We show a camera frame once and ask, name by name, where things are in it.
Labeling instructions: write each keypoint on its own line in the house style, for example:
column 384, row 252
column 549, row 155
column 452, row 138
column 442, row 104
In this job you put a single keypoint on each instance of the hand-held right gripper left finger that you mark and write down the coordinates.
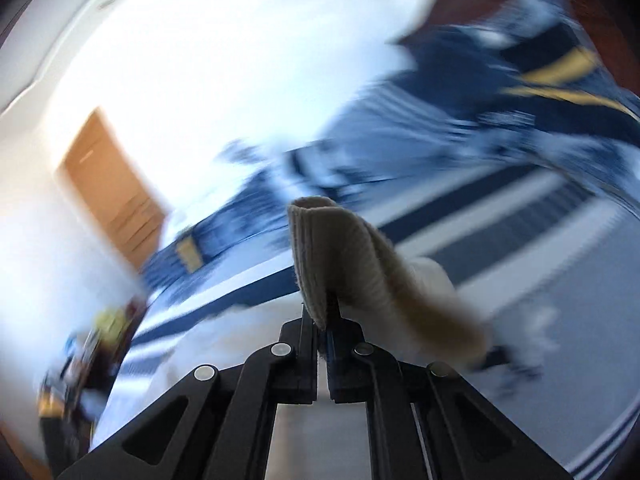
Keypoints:
column 307, row 360

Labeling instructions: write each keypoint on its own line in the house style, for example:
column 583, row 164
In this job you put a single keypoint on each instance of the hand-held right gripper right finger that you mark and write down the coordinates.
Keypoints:
column 336, row 362

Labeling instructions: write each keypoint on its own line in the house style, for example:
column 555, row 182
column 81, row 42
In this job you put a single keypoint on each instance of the beige knit sweater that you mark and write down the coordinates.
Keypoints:
column 345, row 255

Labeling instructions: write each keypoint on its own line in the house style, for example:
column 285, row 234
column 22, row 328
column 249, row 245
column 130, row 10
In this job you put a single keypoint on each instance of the blue white striped blanket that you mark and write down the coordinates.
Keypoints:
column 450, row 240

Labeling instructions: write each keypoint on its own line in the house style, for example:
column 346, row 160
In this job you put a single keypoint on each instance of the yellow bag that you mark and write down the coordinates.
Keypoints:
column 110, row 322

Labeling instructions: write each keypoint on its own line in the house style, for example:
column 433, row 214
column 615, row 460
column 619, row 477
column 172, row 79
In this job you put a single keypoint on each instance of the wooden door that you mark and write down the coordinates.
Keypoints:
column 112, row 185

